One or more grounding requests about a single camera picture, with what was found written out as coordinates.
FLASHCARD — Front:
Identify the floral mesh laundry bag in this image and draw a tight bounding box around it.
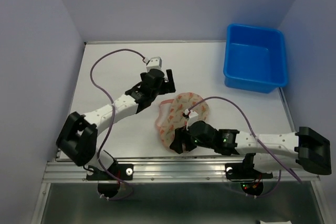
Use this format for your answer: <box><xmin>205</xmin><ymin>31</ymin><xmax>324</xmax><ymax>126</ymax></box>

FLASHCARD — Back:
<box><xmin>155</xmin><ymin>92</ymin><xmax>203</xmax><ymax>151</ymax></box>

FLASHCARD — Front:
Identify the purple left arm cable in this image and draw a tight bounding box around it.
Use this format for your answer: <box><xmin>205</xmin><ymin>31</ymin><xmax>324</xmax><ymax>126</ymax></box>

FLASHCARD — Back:
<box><xmin>90</xmin><ymin>48</ymin><xmax>136</xmax><ymax>200</ymax></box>

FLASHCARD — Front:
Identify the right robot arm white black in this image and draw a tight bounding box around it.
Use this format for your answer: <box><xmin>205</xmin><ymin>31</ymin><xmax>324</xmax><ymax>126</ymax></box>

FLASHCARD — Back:
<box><xmin>170</xmin><ymin>121</ymin><xmax>332</xmax><ymax>177</ymax></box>

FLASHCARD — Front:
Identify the aluminium mounting rail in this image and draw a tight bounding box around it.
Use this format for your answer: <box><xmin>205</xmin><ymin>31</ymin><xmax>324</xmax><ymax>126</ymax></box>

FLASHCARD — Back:
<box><xmin>43</xmin><ymin>155</ymin><xmax>321</xmax><ymax>183</ymax></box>

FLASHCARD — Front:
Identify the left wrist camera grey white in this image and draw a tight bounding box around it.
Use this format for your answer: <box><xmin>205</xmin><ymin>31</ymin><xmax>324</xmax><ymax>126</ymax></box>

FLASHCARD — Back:
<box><xmin>146</xmin><ymin>57</ymin><xmax>162</xmax><ymax>72</ymax></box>

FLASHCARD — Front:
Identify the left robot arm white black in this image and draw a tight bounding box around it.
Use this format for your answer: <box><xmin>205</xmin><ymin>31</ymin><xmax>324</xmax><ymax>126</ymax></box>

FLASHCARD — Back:
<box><xmin>56</xmin><ymin>69</ymin><xmax>176</xmax><ymax>179</ymax></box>

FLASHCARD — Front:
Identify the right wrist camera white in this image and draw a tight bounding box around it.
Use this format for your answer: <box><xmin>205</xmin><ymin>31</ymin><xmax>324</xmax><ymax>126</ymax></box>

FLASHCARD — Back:
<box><xmin>183</xmin><ymin>109</ymin><xmax>198</xmax><ymax>129</ymax></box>

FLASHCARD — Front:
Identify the blue plastic bin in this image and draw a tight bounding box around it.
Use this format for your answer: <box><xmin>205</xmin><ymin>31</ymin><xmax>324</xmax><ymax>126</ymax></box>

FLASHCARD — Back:
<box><xmin>223</xmin><ymin>24</ymin><xmax>288</xmax><ymax>93</ymax></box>

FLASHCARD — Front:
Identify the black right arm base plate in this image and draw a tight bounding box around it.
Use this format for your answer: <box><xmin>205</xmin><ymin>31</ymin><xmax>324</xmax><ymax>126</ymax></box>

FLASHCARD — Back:
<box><xmin>225</xmin><ymin>163</ymin><xmax>273</xmax><ymax>182</ymax></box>

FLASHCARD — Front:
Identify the white paper sheet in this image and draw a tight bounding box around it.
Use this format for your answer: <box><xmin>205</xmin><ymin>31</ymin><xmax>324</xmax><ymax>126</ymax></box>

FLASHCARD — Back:
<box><xmin>256</xmin><ymin>220</ymin><xmax>292</xmax><ymax>224</ymax></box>

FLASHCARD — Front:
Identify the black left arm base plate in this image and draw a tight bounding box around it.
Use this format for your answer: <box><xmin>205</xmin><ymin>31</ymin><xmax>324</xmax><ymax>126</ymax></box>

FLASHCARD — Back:
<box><xmin>83</xmin><ymin>163</ymin><xmax>134</xmax><ymax>181</ymax></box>

